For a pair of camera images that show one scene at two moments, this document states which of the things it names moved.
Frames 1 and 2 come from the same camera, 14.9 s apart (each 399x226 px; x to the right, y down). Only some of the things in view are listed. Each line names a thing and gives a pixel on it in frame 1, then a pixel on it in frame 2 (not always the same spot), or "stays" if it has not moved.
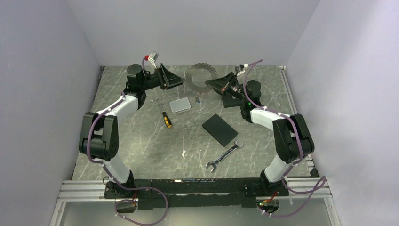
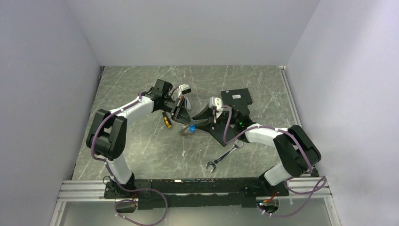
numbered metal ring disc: [196, 76] → [183, 134]
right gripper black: [222, 84] → [208, 115]
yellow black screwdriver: [166, 118] stays
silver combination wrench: [234, 147] stays
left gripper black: [167, 80] → [184, 118]
